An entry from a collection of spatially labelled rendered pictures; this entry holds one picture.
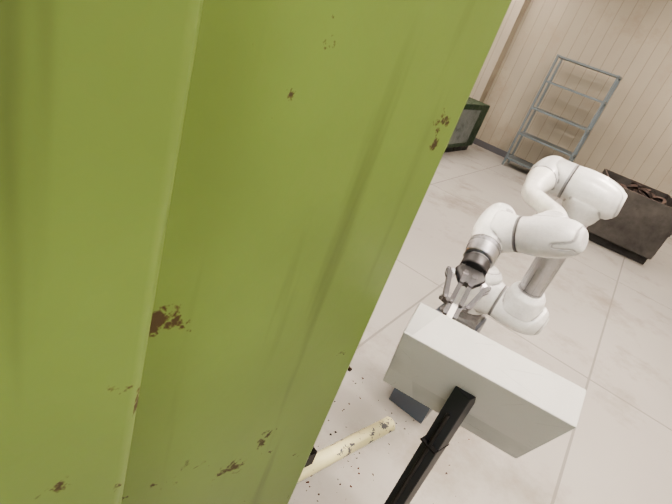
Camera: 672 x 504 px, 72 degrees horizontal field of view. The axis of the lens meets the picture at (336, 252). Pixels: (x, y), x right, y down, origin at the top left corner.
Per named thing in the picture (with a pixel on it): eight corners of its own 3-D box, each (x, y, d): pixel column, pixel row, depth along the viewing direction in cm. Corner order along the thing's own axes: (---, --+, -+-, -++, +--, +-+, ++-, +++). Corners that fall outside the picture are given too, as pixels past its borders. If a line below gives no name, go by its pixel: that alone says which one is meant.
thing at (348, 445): (381, 422, 145) (387, 411, 143) (393, 435, 142) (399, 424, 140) (263, 483, 116) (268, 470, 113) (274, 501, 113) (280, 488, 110)
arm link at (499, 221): (463, 229, 130) (510, 234, 122) (482, 195, 138) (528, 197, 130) (470, 257, 137) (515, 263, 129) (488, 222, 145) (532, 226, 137)
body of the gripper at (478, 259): (487, 274, 130) (475, 299, 125) (459, 260, 132) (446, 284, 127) (496, 260, 123) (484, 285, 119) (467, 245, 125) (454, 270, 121)
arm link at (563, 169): (535, 156, 164) (572, 173, 159) (549, 143, 176) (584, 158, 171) (519, 188, 172) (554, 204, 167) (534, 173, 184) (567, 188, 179)
